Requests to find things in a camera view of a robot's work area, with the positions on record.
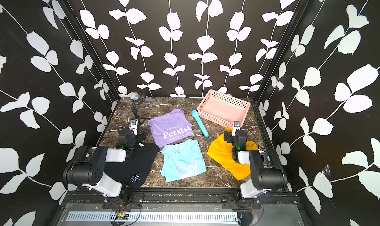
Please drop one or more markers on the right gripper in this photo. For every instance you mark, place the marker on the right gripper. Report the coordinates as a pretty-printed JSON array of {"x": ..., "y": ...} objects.
[{"x": 229, "y": 134}]

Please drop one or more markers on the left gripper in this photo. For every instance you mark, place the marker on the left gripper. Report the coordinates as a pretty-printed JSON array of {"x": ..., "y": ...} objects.
[{"x": 123, "y": 129}]

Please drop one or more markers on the yellow t-shirt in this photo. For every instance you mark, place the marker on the yellow t-shirt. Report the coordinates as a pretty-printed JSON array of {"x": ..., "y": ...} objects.
[{"x": 221, "y": 152}]

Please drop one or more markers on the purple Persist t-shirt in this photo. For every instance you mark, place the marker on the purple Persist t-shirt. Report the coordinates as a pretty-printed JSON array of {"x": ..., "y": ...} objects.
[{"x": 170, "y": 128}]

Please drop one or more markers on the light blue butterfly t-shirt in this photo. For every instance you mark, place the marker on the light blue butterfly t-shirt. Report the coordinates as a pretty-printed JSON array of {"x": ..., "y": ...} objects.
[{"x": 183, "y": 160}]

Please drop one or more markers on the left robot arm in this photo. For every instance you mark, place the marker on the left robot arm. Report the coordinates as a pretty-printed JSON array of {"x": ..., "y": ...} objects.
[{"x": 87, "y": 168}]

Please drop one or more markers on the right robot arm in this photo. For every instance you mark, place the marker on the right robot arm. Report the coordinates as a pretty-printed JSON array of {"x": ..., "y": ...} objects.
[{"x": 266, "y": 171}]

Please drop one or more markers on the pink plastic basket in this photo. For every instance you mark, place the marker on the pink plastic basket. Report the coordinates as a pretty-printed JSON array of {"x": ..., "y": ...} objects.
[{"x": 223, "y": 109}]

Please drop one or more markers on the black t-shirt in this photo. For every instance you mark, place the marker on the black t-shirt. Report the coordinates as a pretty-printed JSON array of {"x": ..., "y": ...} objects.
[{"x": 134, "y": 171}]

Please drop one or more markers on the blue toy microphone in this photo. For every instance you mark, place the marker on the blue toy microphone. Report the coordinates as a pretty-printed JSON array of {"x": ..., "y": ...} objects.
[{"x": 196, "y": 116}]

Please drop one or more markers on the small circuit board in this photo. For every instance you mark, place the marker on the small circuit board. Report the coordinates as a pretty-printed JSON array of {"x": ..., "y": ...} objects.
[{"x": 121, "y": 216}]

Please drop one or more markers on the white perforated strip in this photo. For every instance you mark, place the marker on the white perforated strip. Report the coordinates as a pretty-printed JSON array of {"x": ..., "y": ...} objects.
[{"x": 162, "y": 217}]

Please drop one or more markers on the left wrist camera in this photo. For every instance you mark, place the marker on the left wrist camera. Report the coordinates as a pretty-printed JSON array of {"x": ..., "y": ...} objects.
[{"x": 133, "y": 126}]

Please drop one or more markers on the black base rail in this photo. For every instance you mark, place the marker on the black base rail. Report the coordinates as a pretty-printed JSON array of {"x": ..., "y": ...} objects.
[{"x": 227, "y": 198}]

